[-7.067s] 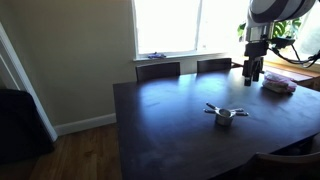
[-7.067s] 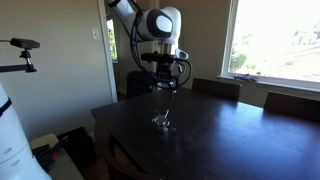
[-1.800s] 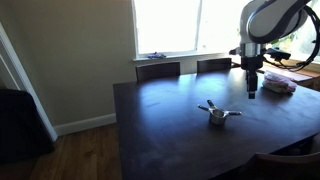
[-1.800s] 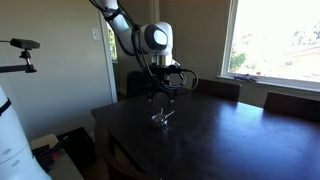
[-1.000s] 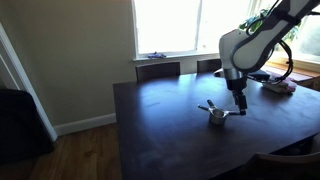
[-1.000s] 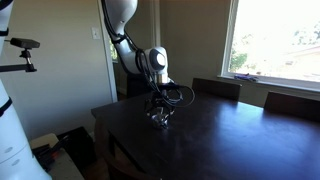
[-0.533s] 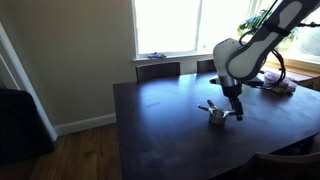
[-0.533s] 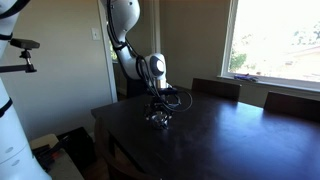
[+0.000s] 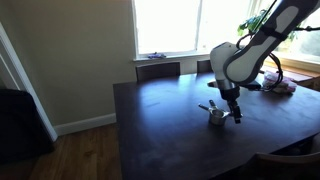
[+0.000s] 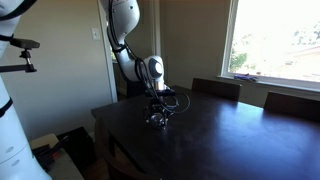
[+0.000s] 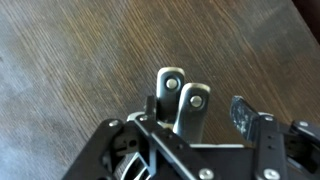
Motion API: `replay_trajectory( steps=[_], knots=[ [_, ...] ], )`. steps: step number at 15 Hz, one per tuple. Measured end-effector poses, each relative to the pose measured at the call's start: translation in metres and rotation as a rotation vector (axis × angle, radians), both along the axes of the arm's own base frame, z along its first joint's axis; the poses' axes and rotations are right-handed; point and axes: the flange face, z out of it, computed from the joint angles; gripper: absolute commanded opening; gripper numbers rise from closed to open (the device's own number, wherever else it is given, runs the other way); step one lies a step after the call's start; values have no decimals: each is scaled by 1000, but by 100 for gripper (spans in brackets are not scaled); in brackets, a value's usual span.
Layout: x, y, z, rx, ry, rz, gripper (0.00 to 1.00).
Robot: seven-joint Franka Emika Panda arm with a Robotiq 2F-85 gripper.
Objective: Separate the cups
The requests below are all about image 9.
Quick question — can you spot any clear plastic bag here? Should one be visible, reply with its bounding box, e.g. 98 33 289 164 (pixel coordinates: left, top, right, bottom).
261 70 298 95

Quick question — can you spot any white window frame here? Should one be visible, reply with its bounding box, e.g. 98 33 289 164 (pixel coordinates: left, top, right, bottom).
130 0 255 63
263 0 320 73

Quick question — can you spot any right dark chair back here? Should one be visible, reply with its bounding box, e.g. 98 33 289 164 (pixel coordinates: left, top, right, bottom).
196 59 214 75

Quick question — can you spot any curved back wooden chair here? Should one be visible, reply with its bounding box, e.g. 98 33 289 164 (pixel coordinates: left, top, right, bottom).
238 151 320 180

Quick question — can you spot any blue object on windowsill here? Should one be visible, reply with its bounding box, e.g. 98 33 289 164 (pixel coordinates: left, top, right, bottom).
147 51 167 60

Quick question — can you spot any black cable bundle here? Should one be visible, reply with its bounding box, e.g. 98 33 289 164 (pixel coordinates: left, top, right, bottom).
234 0 320 94

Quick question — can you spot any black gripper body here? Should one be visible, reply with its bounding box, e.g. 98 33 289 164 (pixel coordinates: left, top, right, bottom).
220 86 242 103

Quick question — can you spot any left dark chair back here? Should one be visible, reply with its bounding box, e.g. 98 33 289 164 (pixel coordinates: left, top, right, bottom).
135 61 181 83

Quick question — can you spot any dark chair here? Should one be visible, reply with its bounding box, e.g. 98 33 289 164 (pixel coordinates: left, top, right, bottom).
196 59 214 75
135 61 181 83

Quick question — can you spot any black furniture piece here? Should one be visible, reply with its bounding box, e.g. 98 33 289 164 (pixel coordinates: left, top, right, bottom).
0 88 55 165

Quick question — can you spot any green monstera plant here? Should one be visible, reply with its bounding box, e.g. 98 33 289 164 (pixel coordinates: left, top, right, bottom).
237 9 298 42

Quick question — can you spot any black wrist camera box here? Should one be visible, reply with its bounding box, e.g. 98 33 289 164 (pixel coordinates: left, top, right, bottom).
239 81 263 91

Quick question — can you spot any one cup steel measuring cup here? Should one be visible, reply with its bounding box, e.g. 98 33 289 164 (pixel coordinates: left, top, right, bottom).
208 108 232 127

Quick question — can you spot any wooden window bench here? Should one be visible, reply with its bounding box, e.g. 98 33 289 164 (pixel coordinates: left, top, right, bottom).
259 56 320 90

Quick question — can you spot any white baseboard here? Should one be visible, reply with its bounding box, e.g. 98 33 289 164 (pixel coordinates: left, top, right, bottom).
53 112 118 137

